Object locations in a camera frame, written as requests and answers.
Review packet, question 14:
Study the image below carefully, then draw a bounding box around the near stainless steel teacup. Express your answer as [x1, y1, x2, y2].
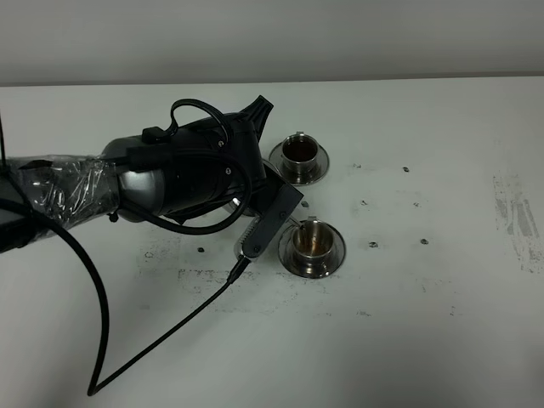
[291, 218, 334, 260]

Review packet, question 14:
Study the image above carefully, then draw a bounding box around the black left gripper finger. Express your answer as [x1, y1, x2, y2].
[235, 95, 273, 145]

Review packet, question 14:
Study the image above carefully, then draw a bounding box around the near steel saucer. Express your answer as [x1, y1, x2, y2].
[278, 224, 346, 279]

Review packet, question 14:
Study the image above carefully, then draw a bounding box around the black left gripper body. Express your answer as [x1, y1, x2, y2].
[118, 112, 268, 220]

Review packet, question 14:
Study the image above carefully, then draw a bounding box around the stainless steel teapot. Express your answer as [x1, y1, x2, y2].
[225, 159, 289, 231]

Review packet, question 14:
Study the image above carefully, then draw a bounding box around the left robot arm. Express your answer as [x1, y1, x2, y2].
[1, 97, 273, 252]

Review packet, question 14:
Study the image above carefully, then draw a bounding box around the black left camera cable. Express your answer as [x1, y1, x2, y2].
[0, 98, 252, 397]

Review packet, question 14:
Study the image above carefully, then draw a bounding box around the stainless steel teacup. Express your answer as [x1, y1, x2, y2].
[281, 132, 319, 173]
[291, 218, 334, 260]

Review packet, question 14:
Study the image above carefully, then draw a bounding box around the far steel saucer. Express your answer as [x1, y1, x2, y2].
[269, 139, 330, 186]

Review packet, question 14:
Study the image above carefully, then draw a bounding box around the far stainless steel teacup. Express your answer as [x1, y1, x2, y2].
[281, 132, 319, 173]

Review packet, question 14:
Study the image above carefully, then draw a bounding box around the steel saucer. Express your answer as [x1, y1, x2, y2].
[278, 224, 346, 279]
[269, 139, 330, 186]

